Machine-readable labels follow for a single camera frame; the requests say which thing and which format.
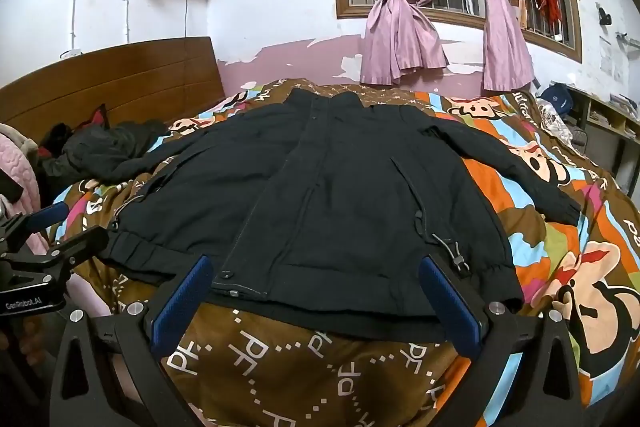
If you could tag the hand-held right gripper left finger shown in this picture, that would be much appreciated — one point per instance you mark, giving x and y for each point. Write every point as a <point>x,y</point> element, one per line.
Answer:
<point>182,302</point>

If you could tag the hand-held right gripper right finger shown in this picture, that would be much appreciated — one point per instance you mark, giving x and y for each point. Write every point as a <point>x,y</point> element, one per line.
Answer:
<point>447,307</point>

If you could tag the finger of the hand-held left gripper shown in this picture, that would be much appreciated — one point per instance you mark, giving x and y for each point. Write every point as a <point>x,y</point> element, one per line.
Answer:
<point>47,214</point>
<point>80,243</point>

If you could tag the black jacket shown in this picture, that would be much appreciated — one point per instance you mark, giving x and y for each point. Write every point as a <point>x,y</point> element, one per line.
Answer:
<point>340,187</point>

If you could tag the small black cloth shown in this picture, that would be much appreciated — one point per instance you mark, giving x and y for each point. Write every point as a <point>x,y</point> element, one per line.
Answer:
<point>10,184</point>

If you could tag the pink quilted cloth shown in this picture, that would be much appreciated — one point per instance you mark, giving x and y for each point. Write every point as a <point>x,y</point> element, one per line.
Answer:
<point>15,167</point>

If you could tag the beige fuzzy cloth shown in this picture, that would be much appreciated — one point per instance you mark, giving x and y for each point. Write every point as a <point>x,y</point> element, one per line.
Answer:
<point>20,136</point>

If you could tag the dark olive jacket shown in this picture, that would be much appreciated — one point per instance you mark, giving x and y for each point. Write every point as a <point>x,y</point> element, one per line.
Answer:
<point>100,149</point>

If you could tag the red cloth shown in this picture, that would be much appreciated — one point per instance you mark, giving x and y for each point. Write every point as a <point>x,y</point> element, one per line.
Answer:
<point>97,116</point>

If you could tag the brown cartoon printed blanket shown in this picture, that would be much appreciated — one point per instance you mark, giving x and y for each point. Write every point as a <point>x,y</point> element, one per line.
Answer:
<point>280,367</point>

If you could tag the wooden headboard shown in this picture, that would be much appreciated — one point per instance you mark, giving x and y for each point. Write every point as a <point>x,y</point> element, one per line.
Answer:
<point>125,77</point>

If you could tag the white patterned cloth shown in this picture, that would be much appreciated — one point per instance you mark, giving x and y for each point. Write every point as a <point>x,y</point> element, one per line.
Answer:
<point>555,121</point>

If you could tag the blue cap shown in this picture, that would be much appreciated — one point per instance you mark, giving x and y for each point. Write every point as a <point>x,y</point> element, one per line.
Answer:
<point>556,99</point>

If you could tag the wooden shelf desk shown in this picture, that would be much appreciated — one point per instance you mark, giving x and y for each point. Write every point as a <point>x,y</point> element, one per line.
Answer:
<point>605,117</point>

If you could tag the white wall socket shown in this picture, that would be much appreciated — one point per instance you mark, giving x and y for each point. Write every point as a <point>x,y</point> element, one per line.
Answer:
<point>71,54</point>

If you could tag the white wall pipe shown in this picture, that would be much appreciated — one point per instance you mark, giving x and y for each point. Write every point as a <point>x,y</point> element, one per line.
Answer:
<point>128,7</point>

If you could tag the wall paper sheet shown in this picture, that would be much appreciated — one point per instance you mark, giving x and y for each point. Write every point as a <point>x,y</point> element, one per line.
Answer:
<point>612,57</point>

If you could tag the wall bracket shelf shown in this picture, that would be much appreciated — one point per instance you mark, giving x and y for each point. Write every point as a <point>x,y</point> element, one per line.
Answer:
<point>627,39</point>

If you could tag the black wall hook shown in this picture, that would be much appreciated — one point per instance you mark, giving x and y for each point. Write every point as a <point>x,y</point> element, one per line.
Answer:
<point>605,16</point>

